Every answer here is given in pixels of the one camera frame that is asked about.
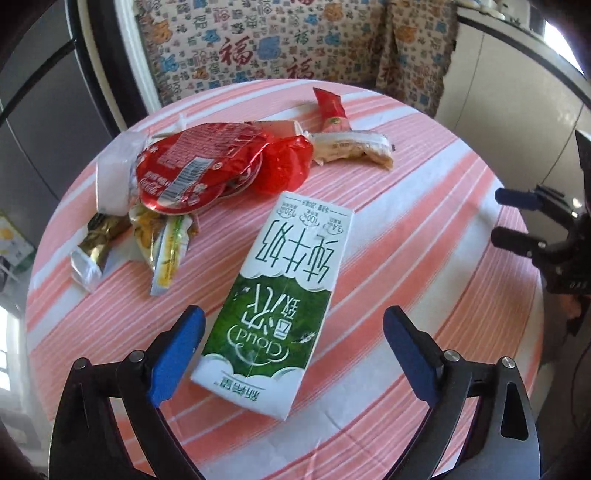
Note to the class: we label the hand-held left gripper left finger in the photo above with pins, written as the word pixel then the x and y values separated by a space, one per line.
pixel 178 355

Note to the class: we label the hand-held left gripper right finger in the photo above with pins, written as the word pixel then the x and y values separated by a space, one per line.
pixel 411 355

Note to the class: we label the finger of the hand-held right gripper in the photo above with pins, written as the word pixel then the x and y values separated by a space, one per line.
pixel 515 241
pixel 517 198

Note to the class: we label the green white milk carton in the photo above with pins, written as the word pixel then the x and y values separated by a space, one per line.
pixel 272 286

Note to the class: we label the red plastic bag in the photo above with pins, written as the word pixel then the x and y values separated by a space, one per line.
pixel 284 161

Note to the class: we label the white green snack wrapper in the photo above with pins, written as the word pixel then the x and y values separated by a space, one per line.
pixel 171 258

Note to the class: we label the pink striped tablecloth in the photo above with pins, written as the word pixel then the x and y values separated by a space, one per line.
pixel 415 207

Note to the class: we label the yellow snack wrapper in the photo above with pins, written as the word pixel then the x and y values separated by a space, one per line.
pixel 144 233

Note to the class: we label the gold foil wrapper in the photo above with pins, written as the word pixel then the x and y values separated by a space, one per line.
pixel 94 240

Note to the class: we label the cream snack wrapper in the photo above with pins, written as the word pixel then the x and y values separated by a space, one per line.
pixel 351 145

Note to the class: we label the red foil lid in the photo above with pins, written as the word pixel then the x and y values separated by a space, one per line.
pixel 242 181

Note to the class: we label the crushed red cola can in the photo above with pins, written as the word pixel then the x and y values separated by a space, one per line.
pixel 194 161

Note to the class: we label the clear plastic wrapper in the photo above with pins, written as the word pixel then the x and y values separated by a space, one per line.
pixel 113 170

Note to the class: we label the yellow green carton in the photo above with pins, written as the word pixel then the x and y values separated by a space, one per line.
pixel 11 244

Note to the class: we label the red sausage wrapper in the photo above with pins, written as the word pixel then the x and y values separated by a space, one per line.
pixel 330 110

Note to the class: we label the grey refrigerator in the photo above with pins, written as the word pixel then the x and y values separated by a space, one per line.
pixel 46 138

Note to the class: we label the printed patterned cloth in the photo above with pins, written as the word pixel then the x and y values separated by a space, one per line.
pixel 277 37

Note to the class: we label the white door frame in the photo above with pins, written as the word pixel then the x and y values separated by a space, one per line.
pixel 136 50

